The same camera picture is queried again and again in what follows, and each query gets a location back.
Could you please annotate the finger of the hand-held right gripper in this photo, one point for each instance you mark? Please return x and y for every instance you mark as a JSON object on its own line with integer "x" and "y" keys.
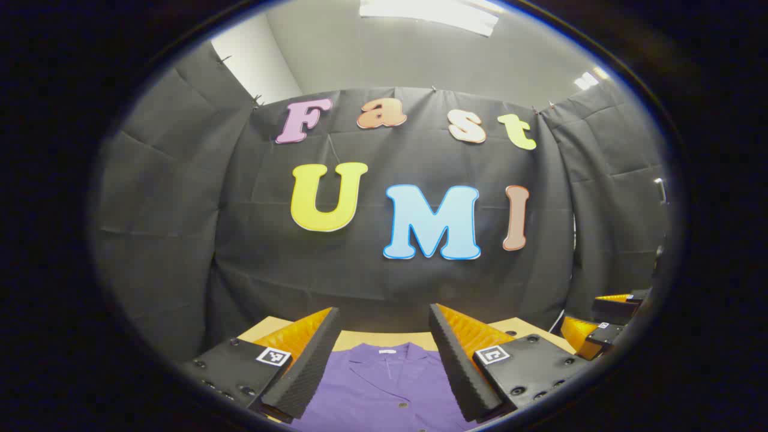
{"x": 606, "y": 343}
{"x": 618, "y": 311}

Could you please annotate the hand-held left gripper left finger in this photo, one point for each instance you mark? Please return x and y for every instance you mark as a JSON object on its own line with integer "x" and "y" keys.
{"x": 312, "y": 366}

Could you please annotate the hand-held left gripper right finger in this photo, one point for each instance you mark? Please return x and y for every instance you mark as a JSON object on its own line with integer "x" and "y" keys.
{"x": 456, "y": 372}

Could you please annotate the purple collared shirt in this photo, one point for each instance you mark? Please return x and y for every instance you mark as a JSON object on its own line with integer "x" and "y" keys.
{"x": 384, "y": 396}

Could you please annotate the black backdrop cloth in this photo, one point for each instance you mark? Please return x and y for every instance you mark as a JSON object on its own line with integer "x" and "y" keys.
{"x": 360, "y": 270}

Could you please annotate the long ceiling light panel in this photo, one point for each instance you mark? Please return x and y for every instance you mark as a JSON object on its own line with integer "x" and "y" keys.
{"x": 426, "y": 15}

